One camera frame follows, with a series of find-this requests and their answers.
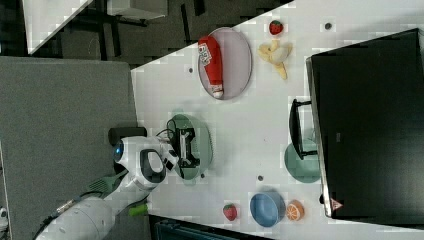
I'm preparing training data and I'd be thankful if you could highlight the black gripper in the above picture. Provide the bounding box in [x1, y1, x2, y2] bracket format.
[168, 128, 200, 168]

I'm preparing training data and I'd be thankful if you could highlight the green strainer bowl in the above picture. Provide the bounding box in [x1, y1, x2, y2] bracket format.
[167, 114, 213, 181]

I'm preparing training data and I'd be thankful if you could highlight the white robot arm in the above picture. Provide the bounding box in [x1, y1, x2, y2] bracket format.
[32, 127, 213, 240]

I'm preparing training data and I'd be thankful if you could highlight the black cylinder holder upper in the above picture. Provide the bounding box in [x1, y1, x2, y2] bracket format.
[108, 127, 147, 146]

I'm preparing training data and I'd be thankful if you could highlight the strawberry toy near bowl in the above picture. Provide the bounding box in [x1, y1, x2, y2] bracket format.
[223, 204, 237, 221]

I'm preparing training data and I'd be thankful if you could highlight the green slotted spatula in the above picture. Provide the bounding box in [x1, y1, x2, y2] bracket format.
[87, 170, 128, 194]

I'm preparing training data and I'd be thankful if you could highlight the red ketchup bottle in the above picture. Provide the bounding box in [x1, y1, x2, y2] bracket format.
[198, 36, 224, 98]

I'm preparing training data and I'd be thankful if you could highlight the dark blue crate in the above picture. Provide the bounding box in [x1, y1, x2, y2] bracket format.
[154, 220, 267, 240]

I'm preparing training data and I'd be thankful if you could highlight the grey round plate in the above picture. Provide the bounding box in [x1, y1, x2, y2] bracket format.
[198, 27, 252, 100]

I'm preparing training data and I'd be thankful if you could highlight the blue bowl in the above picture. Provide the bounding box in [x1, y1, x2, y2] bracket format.
[249, 191, 286, 228]

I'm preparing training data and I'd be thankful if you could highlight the peeled banana toy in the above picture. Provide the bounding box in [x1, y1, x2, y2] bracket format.
[257, 39, 293, 80]

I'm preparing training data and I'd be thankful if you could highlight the orange slice toy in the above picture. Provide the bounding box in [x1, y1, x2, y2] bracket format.
[286, 200, 305, 221]

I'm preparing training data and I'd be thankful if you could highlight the strawberry toy near banana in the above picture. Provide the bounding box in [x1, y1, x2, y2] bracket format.
[269, 20, 284, 36]

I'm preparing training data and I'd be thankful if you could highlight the white side table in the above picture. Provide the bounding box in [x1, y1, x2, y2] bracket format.
[21, 0, 93, 55]

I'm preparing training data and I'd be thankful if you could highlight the black toaster oven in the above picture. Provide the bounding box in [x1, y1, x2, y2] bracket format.
[289, 29, 424, 229]

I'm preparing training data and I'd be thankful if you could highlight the green utensil handle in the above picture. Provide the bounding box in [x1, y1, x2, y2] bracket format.
[128, 204, 148, 216]

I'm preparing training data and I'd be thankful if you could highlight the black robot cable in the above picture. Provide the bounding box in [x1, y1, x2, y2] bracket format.
[31, 118, 178, 240]

